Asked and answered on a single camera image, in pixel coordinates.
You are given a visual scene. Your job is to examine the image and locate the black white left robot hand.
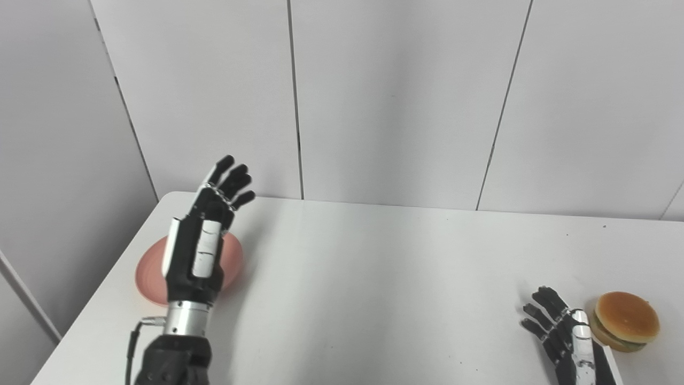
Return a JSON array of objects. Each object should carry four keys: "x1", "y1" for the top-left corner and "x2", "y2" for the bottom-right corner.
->
[{"x1": 162, "y1": 155, "x2": 256, "y2": 306}]

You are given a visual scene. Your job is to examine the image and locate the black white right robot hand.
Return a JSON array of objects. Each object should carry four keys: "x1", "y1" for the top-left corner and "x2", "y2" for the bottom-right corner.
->
[{"x1": 521, "y1": 286, "x2": 624, "y2": 385}]

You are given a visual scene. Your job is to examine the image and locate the pink round plate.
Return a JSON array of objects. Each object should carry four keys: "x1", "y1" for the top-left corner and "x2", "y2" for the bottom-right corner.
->
[{"x1": 135, "y1": 231, "x2": 245, "y2": 307}]

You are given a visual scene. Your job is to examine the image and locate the toy hamburger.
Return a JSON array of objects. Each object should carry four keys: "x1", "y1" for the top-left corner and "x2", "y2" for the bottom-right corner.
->
[{"x1": 589, "y1": 291, "x2": 660, "y2": 353}]

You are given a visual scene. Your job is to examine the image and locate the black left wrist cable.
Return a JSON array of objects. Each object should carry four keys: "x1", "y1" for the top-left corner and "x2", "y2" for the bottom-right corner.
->
[{"x1": 125, "y1": 317, "x2": 167, "y2": 385}]

